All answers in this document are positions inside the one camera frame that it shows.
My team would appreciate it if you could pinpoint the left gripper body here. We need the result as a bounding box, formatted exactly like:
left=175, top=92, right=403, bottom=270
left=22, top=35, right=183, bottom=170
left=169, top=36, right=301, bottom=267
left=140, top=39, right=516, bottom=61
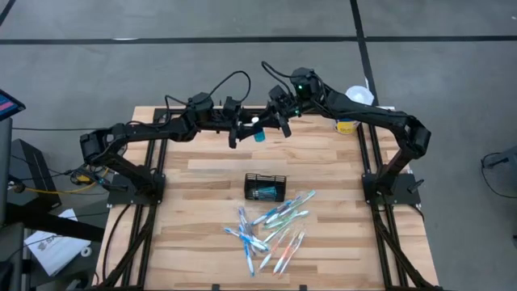
left=224, top=96, right=243, bottom=150

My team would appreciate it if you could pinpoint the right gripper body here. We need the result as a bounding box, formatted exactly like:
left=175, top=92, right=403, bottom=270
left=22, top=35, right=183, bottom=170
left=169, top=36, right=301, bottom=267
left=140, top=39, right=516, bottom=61
left=268, top=84, right=294, bottom=139

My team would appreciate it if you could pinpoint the blue mouthwash bottle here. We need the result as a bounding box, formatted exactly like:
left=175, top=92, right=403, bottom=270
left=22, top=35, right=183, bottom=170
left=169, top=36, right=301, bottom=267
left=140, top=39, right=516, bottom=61
left=250, top=116, right=267, bottom=143
left=254, top=186, right=280, bottom=200

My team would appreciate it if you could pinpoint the green toothbrush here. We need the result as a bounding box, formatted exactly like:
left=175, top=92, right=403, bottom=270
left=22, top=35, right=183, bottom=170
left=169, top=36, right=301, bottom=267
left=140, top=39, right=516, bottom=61
left=263, top=209, right=310, bottom=230
left=261, top=213, right=300, bottom=246

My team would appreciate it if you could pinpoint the disinfecting wipes canister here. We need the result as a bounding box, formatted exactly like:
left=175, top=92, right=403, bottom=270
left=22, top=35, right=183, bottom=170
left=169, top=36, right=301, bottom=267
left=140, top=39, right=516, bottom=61
left=334, top=84, right=376, bottom=136

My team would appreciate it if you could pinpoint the black desk leg bar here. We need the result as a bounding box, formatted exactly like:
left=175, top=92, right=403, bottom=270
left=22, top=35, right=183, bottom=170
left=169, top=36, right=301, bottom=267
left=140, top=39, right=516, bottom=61
left=6, top=201, right=107, bottom=243

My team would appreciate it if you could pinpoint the black computer case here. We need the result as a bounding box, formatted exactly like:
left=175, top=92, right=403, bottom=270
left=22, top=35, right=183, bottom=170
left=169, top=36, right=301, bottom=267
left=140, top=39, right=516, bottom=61
left=10, top=138, right=62, bottom=211

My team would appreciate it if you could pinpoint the white paper sheet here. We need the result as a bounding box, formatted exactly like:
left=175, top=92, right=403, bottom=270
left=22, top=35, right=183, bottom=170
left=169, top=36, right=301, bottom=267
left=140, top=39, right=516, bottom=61
left=23, top=208, right=93, bottom=278

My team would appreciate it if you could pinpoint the blue monitor screen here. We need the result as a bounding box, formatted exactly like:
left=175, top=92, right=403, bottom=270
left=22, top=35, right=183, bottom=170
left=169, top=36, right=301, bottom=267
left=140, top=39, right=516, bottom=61
left=0, top=88, right=27, bottom=122

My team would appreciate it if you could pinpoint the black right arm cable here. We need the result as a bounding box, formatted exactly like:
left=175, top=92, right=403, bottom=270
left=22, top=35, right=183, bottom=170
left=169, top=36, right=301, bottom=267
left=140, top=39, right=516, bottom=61
left=261, top=60, right=302, bottom=88

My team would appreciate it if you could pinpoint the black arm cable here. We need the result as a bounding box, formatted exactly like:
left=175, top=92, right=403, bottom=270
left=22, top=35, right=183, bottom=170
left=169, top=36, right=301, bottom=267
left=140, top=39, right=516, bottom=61
left=164, top=70, right=252, bottom=112
left=261, top=60, right=302, bottom=88

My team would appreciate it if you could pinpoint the black wire caddy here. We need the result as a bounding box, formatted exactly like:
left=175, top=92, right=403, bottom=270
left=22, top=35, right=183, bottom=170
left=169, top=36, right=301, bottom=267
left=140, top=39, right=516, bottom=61
left=243, top=172, right=288, bottom=203

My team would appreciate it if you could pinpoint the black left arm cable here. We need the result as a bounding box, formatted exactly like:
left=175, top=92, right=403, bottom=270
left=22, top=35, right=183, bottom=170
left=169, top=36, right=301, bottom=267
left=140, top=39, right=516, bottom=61
left=164, top=70, right=252, bottom=112

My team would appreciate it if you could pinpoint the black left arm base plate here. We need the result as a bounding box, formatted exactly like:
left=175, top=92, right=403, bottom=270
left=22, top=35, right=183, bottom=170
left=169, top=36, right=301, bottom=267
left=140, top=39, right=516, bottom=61
left=107, top=172, right=166, bottom=207

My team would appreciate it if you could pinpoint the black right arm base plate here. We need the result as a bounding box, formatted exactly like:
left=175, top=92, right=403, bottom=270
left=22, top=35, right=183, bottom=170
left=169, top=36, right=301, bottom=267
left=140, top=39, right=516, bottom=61
left=361, top=171, right=422, bottom=206

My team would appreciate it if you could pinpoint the thick black cable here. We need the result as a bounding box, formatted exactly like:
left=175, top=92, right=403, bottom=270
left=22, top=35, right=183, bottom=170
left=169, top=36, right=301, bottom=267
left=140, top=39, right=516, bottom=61
left=101, top=204, right=133, bottom=286

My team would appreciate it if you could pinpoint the yellow cable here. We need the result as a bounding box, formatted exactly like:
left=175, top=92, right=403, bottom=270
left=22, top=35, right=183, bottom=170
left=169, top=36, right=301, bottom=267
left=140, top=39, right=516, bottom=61
left=22, top=169, right=110, bottom=196

